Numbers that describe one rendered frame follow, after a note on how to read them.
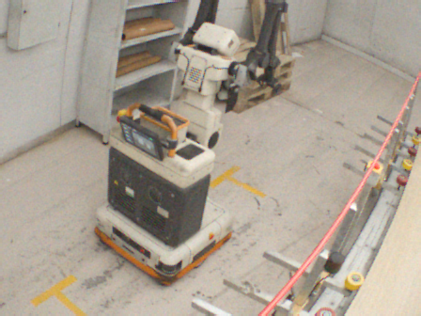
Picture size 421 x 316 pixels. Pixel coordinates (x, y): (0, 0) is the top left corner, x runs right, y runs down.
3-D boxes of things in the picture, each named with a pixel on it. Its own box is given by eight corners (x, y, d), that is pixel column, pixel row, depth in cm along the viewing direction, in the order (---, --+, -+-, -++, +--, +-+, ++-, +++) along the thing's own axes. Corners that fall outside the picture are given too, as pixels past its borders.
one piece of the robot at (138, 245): (157, 266, 246) (158, 256, 241) (105, 229, 263) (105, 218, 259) (160, 264, 247) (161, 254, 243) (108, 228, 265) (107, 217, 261)
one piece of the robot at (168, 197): (172, 266, 250) (192, 134, 208) (103, 219, 274) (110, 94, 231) (207, 241, 275) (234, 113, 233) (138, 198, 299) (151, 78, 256)
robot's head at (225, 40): (221, 49, 230) (235, 29, 232) (189, 39, 239) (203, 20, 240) (229, 62, 242) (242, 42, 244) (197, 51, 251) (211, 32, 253)
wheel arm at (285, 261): (261, 258, 175) (264, 250, 172) (265, 254, 177) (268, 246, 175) (348, 299, 157) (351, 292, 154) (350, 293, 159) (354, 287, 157)
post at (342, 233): (306, 293, 173) (350, 204, 148) (310, 290, 175) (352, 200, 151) (313, 297, 171) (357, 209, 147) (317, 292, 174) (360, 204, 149)
